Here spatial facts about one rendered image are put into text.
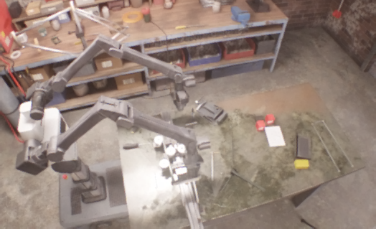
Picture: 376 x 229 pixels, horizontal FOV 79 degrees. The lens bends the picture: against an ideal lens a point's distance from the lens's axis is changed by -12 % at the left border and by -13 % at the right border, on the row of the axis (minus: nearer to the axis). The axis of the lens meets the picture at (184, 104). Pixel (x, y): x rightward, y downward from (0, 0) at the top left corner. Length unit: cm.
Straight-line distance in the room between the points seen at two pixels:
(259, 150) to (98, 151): 169
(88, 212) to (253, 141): 140
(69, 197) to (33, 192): 59
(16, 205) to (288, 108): 258
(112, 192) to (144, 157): 72
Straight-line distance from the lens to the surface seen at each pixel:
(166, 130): 116
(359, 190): 294
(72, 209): 231
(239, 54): 307
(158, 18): 280
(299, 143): 175
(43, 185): 283
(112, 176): 230
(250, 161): 162
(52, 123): 152
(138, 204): 150
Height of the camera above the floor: 229
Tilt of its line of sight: 51 degrees down
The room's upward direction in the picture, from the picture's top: 2 degrees counter-clockwise
